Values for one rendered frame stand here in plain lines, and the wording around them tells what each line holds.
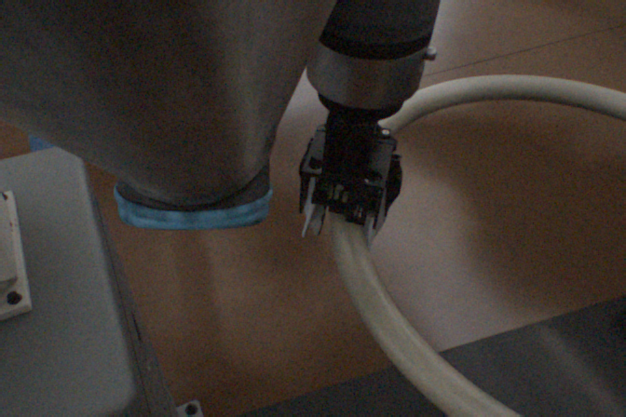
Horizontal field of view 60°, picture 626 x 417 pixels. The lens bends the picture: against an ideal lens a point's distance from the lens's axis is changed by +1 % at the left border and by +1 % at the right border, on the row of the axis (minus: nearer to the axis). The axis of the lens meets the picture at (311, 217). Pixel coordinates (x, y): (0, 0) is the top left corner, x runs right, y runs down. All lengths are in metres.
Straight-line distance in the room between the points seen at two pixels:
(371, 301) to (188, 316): 1.19
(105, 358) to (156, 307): 1.12
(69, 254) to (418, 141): 1.73
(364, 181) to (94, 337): 0.28
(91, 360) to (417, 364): 0.28
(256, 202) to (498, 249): 1.54
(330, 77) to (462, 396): 0.24
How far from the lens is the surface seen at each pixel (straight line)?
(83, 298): 0.57
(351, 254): 0.46
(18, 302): 0.58
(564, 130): 2.41
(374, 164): 0.46
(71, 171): 0.72
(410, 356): 0.42
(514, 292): 1.71
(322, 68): 0.40
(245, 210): 0.30
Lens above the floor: 1.27
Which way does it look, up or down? 44 degrees down
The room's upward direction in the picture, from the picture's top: straight up
